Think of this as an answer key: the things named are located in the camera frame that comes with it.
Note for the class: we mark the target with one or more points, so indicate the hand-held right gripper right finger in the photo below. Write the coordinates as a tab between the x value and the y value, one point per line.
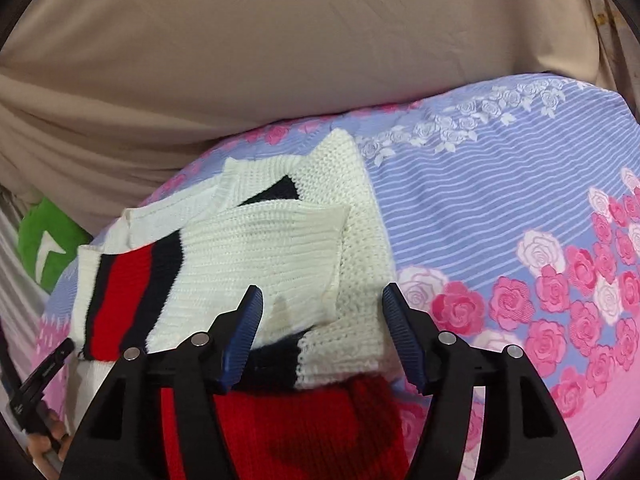
400	327

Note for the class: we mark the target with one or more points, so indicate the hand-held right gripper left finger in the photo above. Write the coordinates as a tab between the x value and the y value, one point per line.
246	327

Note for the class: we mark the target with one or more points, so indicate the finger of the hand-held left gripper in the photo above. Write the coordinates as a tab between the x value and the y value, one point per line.
44	372

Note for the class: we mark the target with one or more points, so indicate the white red navy knit sweater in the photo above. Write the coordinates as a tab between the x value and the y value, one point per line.
280	245

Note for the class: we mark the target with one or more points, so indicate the person's left hand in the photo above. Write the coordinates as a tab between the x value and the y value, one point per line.
47	442

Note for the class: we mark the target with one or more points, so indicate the purple pink floral bed sheet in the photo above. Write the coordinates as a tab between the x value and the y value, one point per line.
475	210

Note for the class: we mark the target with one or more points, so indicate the green plush pillow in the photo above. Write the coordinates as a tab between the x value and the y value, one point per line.
45	230

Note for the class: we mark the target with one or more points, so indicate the beige pillow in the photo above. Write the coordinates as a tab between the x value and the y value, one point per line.
250	60

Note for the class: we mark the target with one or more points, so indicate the yellow patterned cloth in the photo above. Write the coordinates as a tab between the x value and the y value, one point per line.
616	50

